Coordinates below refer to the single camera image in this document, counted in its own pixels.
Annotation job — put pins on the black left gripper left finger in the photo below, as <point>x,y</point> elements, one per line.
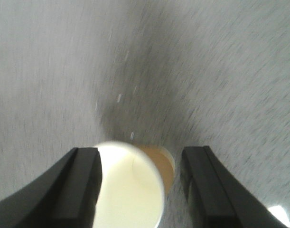
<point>64,196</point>

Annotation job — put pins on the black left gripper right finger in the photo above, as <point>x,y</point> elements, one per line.
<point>215,198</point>

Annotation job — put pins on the brown paper cup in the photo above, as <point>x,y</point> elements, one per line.
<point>136,182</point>

